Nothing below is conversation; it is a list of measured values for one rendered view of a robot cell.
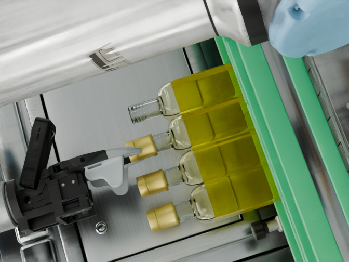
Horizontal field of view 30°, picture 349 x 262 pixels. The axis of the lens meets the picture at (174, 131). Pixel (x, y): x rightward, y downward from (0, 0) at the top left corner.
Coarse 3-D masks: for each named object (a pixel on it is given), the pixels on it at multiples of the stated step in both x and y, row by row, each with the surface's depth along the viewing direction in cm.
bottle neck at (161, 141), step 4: (164, 132) 103; (152, 136) 102; (156, 136) 102; (160, 136) 102; (164, 136) 102; (156, 140) 102; (160, 140) 102; (164, 140) 102; (168, 140) 102; (156, 144) 102; (160, 144) 102; (164, 144) 102; (168, 144) 102; (156, 148) 102; (160, 148) 102; (164, 148) 102; (168, 148) 102
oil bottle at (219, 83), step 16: (224, 64) 104; (176, 80) 103; (192, 80) 103; (208, 80) 103; (224, 80) 103; (160, 96) 103; (176, 96) 102; (192, 96) 102; (208, 96) 102; (224, 96) 102; (160, 112) 104; (176, 112) 102
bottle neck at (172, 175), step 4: (168, 168) 102; (172, 168) 101; (176, 168) 101; (164, 172) 101; (168, 172) 101; (172, 172) 101; (176, 172) 101; (168, 176) 100; (172, 176) 100; (176, 176) 100; (180, 176) 100; (168, 180) 100; (172, 180) 100; (176, 180) 101; (180, 180) 101; (168, 184) 101; (172, 184) 101; (176, 184) 101
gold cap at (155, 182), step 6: (150, 174) 101; (156, 174) 101; (162, 174) 100; (138, 180) 100; (144, 180) 100; (150, 180) 100; (156, 180) 100; (162, 180) 100; (138, 186) 100; (144, 186) 100; (150, 186) 100; (156, 186) 100; (162, 186) 100; (144, 192) 100; (150, 192) 100; (156, 192) 101
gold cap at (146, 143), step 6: (138, 138) 102; (144, 138) 102; (150, 138) 102; (126, 144) 102; (132, 144) 102; (138, 144) 101; (144, 144) 101; (150, 144) 101; (144, 150) 101; (150, 150) 101; (156, 150) 102; (132, 156) 101; (138, 156) 102; (144, 156) 102; (150, 156) 102; (132, 162) 102
